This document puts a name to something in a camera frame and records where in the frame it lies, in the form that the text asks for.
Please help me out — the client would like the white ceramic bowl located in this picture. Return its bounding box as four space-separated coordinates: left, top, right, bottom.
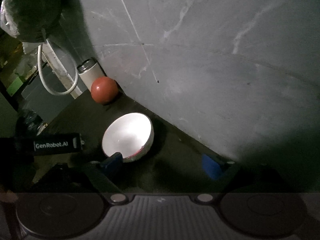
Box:
102 112 154 163

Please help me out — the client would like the dark grey cabinet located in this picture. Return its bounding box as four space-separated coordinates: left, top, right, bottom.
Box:
21 75 74 123

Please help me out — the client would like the green box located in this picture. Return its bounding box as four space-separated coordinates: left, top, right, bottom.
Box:
7 76 23 96

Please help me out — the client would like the red ball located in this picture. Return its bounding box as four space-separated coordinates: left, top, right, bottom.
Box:
91 76 119 104

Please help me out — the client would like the white cylindrical bottle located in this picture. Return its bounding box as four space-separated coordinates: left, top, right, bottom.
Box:
77 57 106 91

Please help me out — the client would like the crinkled foil bag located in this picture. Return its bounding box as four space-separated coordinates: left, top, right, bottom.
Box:
1 0 66 43

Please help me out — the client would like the white looped hose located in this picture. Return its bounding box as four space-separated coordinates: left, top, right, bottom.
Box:
36 39 80 97

